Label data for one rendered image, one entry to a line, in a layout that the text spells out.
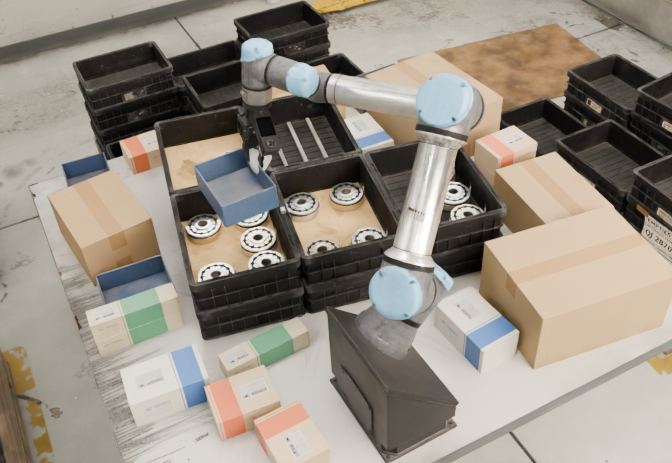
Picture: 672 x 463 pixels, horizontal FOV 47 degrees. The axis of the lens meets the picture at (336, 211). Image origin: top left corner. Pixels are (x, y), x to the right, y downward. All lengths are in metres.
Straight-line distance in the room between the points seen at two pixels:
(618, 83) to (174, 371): 2.61
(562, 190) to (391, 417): 0.96
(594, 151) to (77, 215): 2.09
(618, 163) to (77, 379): 2.31
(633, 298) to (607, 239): 0.19
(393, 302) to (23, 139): 3.16
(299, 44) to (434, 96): 2.25
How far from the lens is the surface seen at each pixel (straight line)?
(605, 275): 2.11
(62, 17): 5.29
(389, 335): 1.82
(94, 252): 2.36
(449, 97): 1.64
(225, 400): 1.97
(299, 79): 1.80
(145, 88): 3.65
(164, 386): 2.01
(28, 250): 3.77
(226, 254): 2.24
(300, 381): 2.07
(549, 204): 2.35
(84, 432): 3.00
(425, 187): 1.65
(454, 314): 2.09
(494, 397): 2.05
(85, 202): 2.49
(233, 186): 2.08
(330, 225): 2.28
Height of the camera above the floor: 2.35
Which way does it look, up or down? 41 degrees down
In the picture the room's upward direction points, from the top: 3 degrees counter-clockwise
